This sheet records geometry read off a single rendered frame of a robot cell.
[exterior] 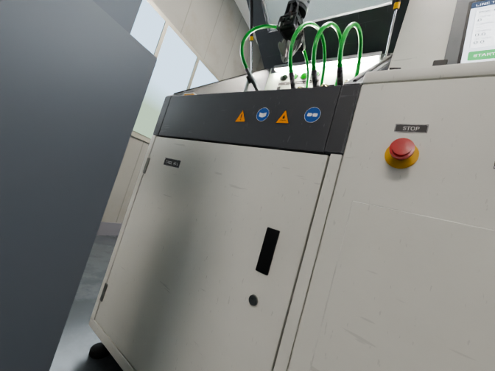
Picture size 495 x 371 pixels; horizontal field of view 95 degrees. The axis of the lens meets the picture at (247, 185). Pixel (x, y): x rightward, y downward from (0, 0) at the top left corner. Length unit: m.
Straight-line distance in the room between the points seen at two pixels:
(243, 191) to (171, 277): 0.33
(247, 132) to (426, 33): 0.66
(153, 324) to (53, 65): 0.66
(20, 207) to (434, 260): 0.54
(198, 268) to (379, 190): 0.47
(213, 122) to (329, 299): 0.55
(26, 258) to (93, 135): 0.15
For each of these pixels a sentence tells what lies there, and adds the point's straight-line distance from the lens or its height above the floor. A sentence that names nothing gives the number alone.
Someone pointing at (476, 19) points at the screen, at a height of 1.33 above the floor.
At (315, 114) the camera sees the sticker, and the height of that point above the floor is 0.88.
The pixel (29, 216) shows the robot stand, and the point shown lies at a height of 0.56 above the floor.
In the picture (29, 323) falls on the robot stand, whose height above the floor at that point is 0.44.
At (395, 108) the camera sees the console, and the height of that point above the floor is 0.89.
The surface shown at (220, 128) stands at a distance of 0.70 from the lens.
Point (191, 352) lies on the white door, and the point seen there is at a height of 0.25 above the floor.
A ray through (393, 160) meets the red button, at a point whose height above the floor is 0.79.
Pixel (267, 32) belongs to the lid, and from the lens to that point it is 1.47.
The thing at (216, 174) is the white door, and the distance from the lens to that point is 0.65.
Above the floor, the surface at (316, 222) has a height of 0.64.
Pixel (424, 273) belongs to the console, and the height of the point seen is 0.61.
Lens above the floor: 0.63
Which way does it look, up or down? 5 degrees up
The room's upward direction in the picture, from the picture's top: 16 degrees clockwise
